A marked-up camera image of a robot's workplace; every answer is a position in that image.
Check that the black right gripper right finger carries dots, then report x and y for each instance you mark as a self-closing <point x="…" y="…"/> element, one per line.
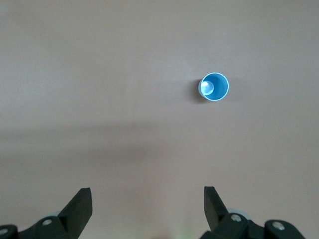
<point x="216" y="214"/>

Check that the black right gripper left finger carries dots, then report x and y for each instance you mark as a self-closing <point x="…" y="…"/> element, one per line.
<point x="74" y="214"/>

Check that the blue plastic cup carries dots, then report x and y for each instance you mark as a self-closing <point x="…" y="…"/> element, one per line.
<point x="219" y="87"/>

